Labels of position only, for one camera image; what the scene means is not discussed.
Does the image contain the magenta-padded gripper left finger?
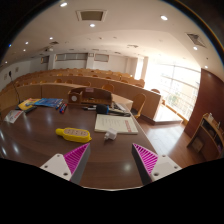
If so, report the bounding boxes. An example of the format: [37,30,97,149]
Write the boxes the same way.
[39,143,92,185]

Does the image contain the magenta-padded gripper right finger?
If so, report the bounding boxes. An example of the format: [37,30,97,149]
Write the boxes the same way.
[131,143,183,186]

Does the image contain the yellow power strip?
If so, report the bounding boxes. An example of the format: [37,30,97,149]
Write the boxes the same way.
[55,127,93,144]

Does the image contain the red marker pen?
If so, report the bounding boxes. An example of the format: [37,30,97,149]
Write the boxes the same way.
[59,102,68,115]

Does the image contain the black remote control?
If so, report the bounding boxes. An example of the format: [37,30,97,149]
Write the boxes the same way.
[24,105,38,115]

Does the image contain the blue booklet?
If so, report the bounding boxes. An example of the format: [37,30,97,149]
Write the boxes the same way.
[34,97,64,108]

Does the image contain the white paper notebook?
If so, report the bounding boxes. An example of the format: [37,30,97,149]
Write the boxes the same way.
[94,113,139,135]

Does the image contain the white paper card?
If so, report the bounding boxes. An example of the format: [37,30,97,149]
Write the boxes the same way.
[3,109,25,124]

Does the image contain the group of wooden chairs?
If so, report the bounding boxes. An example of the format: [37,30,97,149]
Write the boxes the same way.
[29,68,164,119]

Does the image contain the yellow booklet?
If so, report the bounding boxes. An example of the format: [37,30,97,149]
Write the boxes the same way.
[17,97,41,111]

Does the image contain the large bright window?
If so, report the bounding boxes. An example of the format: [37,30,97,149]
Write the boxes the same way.
[144,63,202,121]

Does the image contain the wooden desk organizer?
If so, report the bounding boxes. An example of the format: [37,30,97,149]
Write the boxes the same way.
[67,87,114,107]

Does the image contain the curved wooden lecture desk rows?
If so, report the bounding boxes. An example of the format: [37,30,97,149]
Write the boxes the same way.
[0,68,163,121]

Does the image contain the black gooseneck microphone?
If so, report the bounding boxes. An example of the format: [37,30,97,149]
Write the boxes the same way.
[8,70,22,105]

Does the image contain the slatted ceiling air vent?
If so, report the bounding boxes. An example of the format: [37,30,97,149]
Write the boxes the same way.
[185,32,207,48]

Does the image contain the group of ceiling lights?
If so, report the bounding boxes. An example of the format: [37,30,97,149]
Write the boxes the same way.
[6,1,209,69]

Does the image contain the square ceiling air vent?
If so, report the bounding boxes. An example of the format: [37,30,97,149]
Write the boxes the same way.
[75,9,108,23]

